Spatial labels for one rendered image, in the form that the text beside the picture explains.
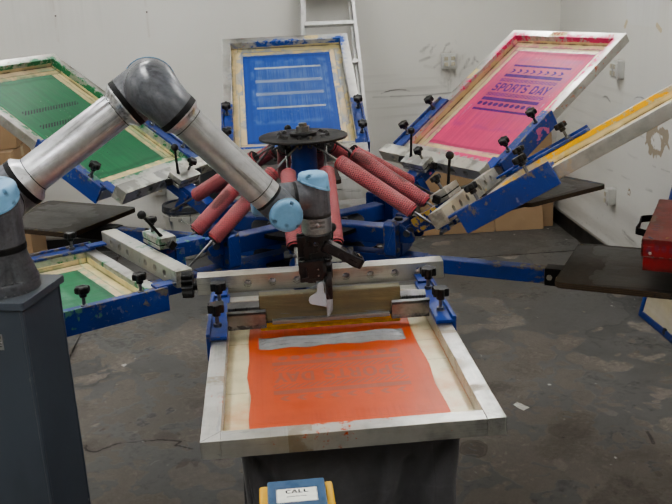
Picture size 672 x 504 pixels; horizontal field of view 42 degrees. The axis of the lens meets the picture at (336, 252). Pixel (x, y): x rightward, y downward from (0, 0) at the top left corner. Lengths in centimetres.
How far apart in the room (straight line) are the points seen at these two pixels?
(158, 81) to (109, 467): 210
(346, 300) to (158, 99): 70
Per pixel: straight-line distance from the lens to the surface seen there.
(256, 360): 209
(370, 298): 222
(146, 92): 190
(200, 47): 623
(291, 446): 170
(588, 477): 349
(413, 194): 290
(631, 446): 373
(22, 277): 196
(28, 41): 640
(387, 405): 185
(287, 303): 221
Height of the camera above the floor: 180
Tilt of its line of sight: 17 degrees down
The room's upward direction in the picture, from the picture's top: 3 degrees counter-clockwise
